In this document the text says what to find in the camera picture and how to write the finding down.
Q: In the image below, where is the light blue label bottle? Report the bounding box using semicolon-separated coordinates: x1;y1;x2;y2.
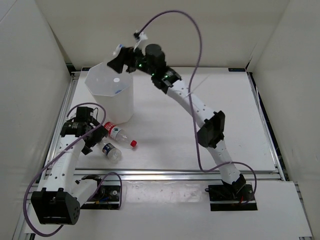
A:
112;44;126;59

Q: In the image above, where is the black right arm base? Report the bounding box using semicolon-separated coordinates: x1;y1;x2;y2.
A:
204;184;258;212

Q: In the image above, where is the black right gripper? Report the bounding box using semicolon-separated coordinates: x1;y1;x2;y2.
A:
107;44;156;77

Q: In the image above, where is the white octagonal plastic bin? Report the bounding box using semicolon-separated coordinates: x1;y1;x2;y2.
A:
84;62;134;124

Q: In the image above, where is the dark blue label bottle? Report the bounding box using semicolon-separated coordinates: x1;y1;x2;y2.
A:
102;143;122;162

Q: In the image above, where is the aluminium table frame rail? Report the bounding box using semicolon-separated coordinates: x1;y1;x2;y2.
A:
14;66;301;240

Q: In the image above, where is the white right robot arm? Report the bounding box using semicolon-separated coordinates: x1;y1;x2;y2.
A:
107;44;246;200

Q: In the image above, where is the red label plastic bottle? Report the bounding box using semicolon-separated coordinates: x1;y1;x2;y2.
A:
103;121;138;149

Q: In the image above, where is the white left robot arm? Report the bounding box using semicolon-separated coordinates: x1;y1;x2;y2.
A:
30;106;107;225

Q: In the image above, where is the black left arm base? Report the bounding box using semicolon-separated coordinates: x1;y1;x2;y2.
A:
80;181;122;210

